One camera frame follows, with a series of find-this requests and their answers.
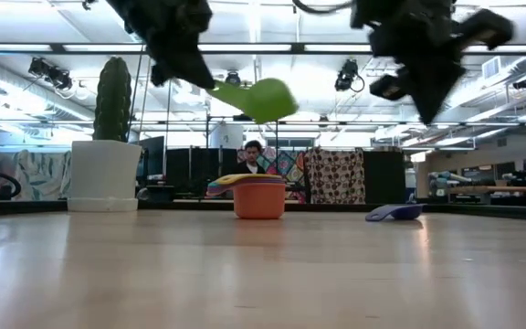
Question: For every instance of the black ceiling spotlight cluster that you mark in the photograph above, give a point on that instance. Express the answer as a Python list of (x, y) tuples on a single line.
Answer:
[(48, 73)]

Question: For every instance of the white cylindrical tank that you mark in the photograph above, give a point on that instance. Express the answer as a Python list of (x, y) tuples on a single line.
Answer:
[(226, 137)]

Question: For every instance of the black ceiling speaker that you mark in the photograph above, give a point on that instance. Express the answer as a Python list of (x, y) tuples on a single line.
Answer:
[(524, 83)]

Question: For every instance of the black overhead rig beam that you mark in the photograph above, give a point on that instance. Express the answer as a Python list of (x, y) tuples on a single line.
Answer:
[(55, 47)]

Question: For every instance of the orange measuring cup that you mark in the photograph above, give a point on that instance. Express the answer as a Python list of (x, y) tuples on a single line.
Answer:
[(259, 203)]

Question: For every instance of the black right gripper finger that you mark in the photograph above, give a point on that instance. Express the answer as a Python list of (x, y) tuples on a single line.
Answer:
[(423, 91), (443, 84)]

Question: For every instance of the white plant pot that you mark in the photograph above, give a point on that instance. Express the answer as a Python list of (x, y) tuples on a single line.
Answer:
[(103, 176)]

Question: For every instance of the black cabinet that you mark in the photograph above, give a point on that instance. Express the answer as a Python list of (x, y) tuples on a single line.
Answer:
[(384, 178)]

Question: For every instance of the green measuring cup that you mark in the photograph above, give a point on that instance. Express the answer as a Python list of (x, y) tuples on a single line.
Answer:
[(267, 102)]

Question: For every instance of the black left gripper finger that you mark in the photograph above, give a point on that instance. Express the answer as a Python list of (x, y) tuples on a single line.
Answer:
[(162, 75), (194, 68)]

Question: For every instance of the dark blue measuring cup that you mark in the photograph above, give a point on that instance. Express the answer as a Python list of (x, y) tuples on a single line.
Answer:
[(397, 212)]

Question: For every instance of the white wall air vent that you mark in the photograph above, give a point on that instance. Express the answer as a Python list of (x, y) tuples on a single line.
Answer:
[(491, 67)]

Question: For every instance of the brown dotted cloth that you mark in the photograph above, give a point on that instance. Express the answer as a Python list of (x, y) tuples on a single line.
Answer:
[(336, 176)]

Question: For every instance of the leaf patterned cloth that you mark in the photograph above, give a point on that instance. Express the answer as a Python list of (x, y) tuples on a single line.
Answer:
[(41, 176)]

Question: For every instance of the green cactus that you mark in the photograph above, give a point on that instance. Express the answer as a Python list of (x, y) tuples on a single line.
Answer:
[(113, 100)]

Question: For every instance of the colourful patterned quilt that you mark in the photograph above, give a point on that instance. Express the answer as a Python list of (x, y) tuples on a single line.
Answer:
[(290, 169)]

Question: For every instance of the wooden background table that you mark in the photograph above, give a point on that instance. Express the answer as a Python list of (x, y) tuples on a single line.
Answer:
[(496, 188)]

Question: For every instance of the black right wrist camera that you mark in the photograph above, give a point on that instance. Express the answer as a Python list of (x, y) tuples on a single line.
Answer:
[(387, 88)]

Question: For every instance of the black background monitor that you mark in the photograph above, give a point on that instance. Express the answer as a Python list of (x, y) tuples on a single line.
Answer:
[(153, 157)]

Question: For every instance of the grey background robot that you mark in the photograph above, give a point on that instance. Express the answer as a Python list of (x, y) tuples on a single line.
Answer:
[(441, 180)]

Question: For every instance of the black partition panel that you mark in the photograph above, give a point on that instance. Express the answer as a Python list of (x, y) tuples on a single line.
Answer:
[(185, 169)]

